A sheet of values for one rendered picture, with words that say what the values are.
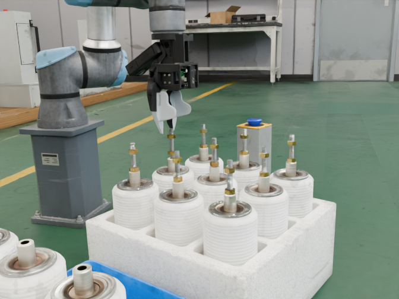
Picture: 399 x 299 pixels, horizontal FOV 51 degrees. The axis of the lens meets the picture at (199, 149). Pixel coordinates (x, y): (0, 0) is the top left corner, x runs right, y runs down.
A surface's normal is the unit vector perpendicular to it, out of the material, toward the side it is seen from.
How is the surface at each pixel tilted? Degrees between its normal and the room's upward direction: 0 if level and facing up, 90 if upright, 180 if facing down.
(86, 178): 90
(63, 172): 90
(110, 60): 100
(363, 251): 0
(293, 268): 90
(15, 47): 90
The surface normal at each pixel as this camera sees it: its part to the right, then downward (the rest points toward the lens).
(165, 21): -0.06, 0.24
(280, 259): 0.79, 0.13
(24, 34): 0.96, 0.05
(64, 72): 0.50, 0.20
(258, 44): -0.29, 0.24
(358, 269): -0.03, -0.97
